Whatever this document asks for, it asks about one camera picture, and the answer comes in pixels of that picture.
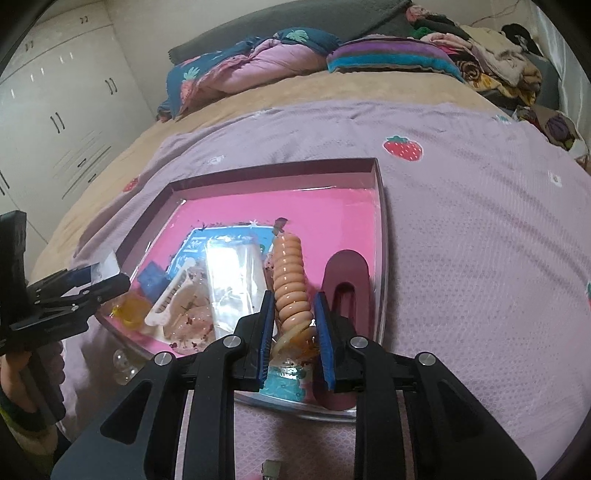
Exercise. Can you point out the brown patterned cloth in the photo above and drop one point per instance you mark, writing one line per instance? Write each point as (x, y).
(558, 131)

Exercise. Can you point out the purple strawberry print blanket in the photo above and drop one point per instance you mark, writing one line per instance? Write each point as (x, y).
(461, 230)

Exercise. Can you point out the yellow hoop earrings packet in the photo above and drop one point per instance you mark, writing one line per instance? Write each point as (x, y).
(131, 314)

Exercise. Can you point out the clear plastic packet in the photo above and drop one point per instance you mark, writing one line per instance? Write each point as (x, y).
(231, 277)

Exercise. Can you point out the white wardrobe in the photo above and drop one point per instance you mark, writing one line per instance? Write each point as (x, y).
(69, 115)

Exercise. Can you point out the maroon hair clip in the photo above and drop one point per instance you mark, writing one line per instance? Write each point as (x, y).
(346, 272)

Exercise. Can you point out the white claw hair clip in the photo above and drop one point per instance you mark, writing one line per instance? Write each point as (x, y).
(173, 293)

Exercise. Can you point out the white curtain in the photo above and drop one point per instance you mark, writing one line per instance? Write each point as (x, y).
(570, 60)

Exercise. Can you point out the striped purple teal pillow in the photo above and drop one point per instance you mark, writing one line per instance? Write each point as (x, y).
(392, 55)

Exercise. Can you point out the blue printed card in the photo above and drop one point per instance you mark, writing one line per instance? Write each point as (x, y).
(196, 244)

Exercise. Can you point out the pearl earrings packet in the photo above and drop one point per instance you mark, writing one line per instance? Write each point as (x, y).
(123, 364)

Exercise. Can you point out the person's left forearm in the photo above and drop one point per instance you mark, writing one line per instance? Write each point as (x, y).
(23, 438)

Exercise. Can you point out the small grey metal piece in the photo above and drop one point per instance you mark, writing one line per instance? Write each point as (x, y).
(271, 470)

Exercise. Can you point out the brown pink mesh bow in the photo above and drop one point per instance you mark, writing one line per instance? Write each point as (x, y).
(194, 323)

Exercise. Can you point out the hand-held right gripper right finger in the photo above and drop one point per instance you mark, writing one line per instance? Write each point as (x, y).
(325, 344)

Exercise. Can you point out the pink-lined cardboard box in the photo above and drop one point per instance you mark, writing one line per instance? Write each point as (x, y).
(323, 217)

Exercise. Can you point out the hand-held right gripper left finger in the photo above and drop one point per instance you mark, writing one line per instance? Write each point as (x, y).
(265, 337)

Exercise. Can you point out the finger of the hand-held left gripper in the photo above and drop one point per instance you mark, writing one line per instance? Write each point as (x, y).
(104, 290)
(64, 280)

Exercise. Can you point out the grey headboard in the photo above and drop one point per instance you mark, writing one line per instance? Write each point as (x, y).
(323, 18)

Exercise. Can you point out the small blue box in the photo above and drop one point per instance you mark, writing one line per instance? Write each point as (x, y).
(151, 279)

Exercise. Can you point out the blue pink strawberry quilt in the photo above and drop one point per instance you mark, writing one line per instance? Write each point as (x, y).
(258, 60)

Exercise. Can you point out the pile of clothes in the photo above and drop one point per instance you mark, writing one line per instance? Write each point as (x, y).
(489, 55)

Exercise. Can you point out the person's left hand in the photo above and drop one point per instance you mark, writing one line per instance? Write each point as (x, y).
(13, 378)

